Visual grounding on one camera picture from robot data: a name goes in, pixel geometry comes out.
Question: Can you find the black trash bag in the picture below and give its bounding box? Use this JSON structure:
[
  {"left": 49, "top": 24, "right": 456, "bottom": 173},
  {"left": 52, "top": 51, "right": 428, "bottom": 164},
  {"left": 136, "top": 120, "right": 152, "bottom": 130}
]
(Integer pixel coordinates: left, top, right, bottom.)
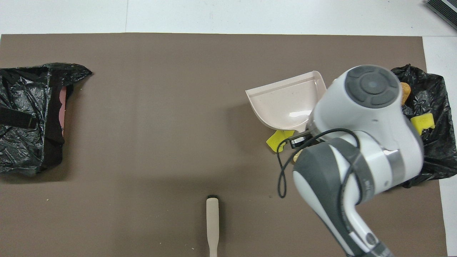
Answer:
[{"left": 0, "top": 63, "right": 92, "bottom": 176}]

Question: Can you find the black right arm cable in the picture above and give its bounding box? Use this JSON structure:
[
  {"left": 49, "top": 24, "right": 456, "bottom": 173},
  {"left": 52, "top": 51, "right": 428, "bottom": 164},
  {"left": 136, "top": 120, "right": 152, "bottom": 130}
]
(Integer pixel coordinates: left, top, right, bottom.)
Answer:
[{"left": 277, "top": 128, "right": 361, "bottom": 199}]

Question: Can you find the dark ribbed object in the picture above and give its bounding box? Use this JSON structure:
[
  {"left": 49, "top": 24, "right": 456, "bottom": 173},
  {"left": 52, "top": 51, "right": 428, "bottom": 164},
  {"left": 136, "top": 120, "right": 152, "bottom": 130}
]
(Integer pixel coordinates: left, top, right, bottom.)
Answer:
[{"left": 425, "top": 0, "right": 457, "bottom": 31}]

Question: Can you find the beige plastic dustpan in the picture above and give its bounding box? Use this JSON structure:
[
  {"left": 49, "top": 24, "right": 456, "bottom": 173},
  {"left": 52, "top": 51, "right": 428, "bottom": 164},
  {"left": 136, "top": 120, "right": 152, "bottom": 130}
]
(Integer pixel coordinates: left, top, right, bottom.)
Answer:
[{"left": 245, "top": 71, "right": 327, "bottom": 131}]

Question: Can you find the brown table mat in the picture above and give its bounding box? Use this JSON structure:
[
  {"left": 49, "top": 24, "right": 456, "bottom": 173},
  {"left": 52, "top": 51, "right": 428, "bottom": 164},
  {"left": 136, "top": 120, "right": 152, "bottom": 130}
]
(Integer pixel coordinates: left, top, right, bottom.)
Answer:
[{"left": 0, "top": 33, "right": 447, "bottom": 257}]

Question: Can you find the yellow sponge with green backing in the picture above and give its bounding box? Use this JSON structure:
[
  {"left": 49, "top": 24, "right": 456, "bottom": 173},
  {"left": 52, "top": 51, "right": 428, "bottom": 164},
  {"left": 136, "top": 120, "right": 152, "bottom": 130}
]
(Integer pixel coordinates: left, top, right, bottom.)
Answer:
[{"left": 411, "top": 113, "right": 435, "bottom": 135}]

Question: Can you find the brown bread roll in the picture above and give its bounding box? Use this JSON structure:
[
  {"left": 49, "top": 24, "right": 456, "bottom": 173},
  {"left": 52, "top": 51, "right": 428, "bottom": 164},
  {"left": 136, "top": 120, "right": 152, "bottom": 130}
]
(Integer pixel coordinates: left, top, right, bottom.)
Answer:
[{"left": 400, "top": 82, "right": 412, "bottom": 106}]

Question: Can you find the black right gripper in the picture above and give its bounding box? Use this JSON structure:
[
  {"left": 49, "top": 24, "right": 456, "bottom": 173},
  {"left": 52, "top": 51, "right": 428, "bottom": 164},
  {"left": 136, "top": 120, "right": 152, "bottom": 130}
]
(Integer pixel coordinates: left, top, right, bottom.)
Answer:
[{"left": 288, "top": 131, "right": 315, "bottom": 149}]

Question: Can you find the black bag lined bin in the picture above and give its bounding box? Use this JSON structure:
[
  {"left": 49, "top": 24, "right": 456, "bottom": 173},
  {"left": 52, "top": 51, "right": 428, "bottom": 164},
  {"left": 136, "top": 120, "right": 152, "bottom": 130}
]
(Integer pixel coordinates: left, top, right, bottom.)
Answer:
[{"left": 391, "top": 64, "right": 457, "bottom": 188}]

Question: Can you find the beige brush with black bristles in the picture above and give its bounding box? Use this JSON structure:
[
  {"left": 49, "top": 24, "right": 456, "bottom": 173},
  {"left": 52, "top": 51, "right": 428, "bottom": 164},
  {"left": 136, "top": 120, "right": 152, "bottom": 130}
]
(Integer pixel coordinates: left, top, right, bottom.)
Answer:
[{"left": 206, "top": 195, "right": 219, "bottom": 257}]

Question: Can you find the pink plastic bin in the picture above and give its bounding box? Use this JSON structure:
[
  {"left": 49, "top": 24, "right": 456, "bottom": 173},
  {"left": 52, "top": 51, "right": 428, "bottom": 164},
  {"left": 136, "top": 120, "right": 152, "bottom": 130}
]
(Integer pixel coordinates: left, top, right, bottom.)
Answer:
[{"left": 59, "top": 87, "right": 67, "bottom": 136}]

